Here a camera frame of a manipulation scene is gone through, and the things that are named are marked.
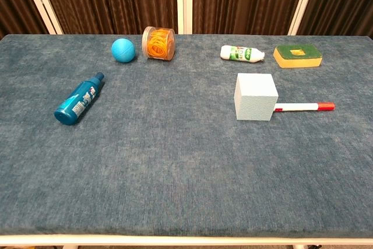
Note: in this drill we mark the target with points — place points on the white table frame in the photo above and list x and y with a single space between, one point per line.
186 241

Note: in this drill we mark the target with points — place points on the blue table cloth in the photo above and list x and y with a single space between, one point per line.
175 158

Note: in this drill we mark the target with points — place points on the white marker with red cap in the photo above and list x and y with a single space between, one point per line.
303 106

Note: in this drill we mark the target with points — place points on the white foam cube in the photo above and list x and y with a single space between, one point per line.
255 100

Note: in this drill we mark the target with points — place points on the blue ball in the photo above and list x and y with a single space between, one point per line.
123 50

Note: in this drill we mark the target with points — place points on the blue plastic bottle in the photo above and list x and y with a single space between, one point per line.
78 100

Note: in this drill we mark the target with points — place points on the yellow sponge with green pad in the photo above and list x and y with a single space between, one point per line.
297 55

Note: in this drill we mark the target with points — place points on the small white green-labelled bottle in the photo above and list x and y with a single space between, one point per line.
240 54

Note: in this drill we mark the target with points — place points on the clear jar of rubber bands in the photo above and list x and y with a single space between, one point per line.
158 43

